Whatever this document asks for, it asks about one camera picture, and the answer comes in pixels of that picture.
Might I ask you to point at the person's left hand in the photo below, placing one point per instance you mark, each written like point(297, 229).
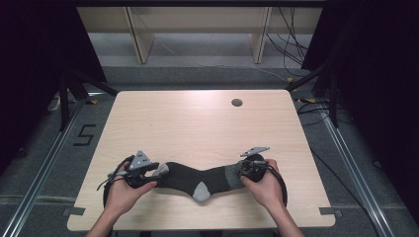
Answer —
point(123, 197)

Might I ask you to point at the dark sock with grey toe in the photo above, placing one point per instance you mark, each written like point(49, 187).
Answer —
point(187, 177)

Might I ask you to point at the dark sock with white mark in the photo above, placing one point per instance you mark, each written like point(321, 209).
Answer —
point(230, 185)

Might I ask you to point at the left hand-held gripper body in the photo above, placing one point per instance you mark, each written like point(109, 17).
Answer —
point(140, 161)

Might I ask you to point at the aluminium floor rail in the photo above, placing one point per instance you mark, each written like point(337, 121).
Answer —
point(359, 177)
point(42, 177)

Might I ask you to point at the person's right hand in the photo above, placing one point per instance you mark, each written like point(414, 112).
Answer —
point(267, 191)

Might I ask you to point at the grey tape strip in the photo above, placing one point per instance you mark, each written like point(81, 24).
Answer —
point(330, 211)
point(74, 211)

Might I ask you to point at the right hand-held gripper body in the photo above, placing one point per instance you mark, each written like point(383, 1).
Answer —
point(253, 169)

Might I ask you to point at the black metal stand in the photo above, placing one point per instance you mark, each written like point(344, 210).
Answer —
point(333, 105)
point(64, 105)

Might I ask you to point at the black curtain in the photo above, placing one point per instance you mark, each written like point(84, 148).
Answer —
point(29, 65)
point(378, 82)

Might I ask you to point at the beige wooden desk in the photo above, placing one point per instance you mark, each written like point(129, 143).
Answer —
point(197, 19)

